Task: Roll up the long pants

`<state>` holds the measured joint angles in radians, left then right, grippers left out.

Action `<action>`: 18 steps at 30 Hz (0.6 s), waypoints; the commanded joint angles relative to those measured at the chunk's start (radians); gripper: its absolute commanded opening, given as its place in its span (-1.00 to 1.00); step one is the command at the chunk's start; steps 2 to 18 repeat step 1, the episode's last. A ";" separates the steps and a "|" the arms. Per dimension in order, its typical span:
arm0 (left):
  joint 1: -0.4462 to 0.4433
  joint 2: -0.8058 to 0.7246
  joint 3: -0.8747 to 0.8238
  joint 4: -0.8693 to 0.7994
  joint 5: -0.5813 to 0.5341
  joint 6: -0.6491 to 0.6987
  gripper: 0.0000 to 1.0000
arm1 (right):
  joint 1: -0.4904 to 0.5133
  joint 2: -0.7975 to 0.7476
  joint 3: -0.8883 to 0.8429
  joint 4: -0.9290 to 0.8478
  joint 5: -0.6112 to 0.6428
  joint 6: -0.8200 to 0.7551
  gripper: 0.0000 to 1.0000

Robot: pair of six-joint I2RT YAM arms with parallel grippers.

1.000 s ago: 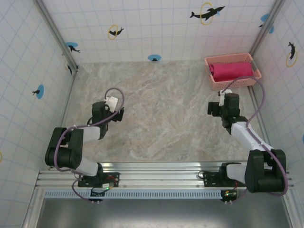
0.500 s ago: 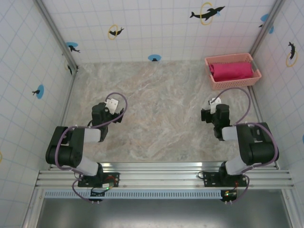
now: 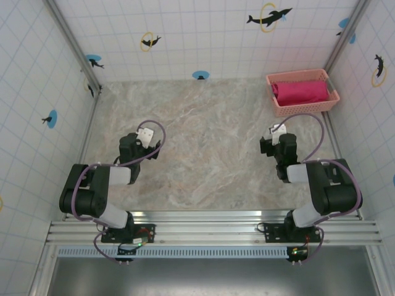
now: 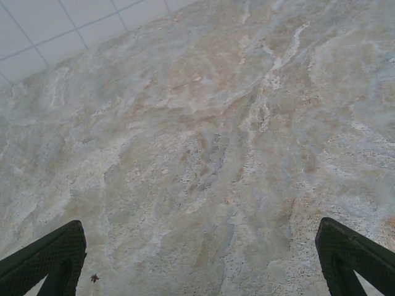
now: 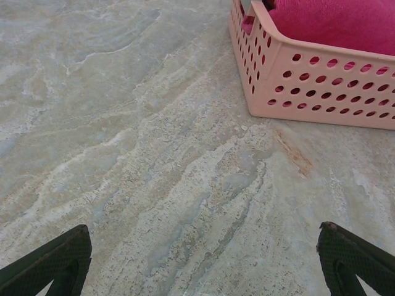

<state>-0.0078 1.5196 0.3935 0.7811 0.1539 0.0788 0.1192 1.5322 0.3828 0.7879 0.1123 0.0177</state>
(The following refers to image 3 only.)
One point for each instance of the grey metal panel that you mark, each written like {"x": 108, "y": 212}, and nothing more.
{"x": 216, "y": 277}

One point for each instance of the pink towel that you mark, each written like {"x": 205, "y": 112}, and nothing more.
{"x": 302, "y": 92}

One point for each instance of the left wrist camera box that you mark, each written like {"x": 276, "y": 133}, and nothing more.
{"x": 145, "y": 135}

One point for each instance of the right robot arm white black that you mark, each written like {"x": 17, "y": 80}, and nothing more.
{"x": 336, "y": 194}

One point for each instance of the small circuit board green light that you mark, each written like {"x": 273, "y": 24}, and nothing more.
{"x": 297, "y": 252}
{"x": 139, "y": 242}

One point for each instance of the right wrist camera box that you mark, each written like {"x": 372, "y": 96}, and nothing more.
{"x": 279, "y": 129}

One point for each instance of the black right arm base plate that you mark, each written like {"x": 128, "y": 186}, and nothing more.
{"x": 277, "y": 232}

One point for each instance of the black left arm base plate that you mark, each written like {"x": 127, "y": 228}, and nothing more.
{"x": 123, "y": 235}

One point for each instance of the dolphin sticker on blue circle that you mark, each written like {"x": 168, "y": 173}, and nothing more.
{"x": 52, "y": 118}
{"x": 93, "y": 60}
{"x": 344, "y": 24}
{"x": 200, "y": 75}

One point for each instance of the pink plastic basket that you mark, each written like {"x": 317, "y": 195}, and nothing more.
{"x": 304, "y": 108}

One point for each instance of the aluminium rail beam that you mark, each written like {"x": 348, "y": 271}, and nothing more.
{"x": 200, "y": 228}

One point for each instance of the aluminium frame post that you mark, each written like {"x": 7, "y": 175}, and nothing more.
{"x": 74, "y": 43}
{"x": 348, "y": 34}

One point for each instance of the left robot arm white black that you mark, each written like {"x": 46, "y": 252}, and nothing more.
{"x": 89, "y": 197}

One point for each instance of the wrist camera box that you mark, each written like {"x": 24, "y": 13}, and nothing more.
{"x": 145, "y": 135}
{"x": 279, "y": 129}

